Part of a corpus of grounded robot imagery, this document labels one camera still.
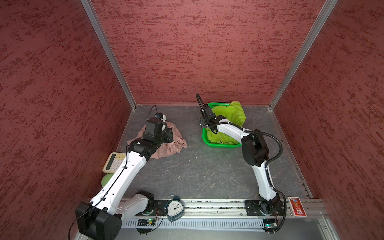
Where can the aluminium corner post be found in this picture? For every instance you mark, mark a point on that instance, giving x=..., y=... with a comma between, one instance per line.
x=317, y=26
x=92, y=15

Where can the beige calculator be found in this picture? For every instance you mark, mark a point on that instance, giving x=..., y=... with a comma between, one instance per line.
x=113, y=162

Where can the teal alarm clock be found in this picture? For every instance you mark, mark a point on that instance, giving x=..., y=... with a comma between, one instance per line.
x=174, y=207

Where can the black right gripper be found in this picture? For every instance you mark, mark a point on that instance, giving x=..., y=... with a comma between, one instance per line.
x=202, y=121

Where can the left controller board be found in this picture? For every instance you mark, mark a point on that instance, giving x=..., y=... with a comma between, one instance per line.
x=145, y=226

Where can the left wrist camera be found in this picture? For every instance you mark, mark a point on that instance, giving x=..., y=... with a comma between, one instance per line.
x=161, y=116

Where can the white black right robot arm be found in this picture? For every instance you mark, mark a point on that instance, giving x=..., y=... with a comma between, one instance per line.
x=255, y=153

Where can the controller board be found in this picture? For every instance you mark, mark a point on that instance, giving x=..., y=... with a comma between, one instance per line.
x=145, y=226
x=270, y=225

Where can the right controller board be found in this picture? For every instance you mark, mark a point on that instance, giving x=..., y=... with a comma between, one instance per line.
x=270, y=225

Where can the pink shorts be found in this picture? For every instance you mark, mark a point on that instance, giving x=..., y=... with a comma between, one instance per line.
x=168, y=144

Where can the green push button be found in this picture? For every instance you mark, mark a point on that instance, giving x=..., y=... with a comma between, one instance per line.
x=106, y=179

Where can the left aluminium corner post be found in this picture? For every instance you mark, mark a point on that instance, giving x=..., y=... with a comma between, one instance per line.
x=92, y=15

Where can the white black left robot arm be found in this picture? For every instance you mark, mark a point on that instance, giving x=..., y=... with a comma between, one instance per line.
x=102, y=218

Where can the green plastic basket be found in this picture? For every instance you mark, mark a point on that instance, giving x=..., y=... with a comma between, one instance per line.
x=233, y=112

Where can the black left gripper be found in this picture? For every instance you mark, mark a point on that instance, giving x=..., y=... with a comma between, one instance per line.
x=169, y=133

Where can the right aluminium corner post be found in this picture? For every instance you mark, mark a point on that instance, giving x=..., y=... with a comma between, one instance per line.
x=317, y=26

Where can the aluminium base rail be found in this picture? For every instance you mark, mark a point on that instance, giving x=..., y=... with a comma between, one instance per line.
x=225, y=208

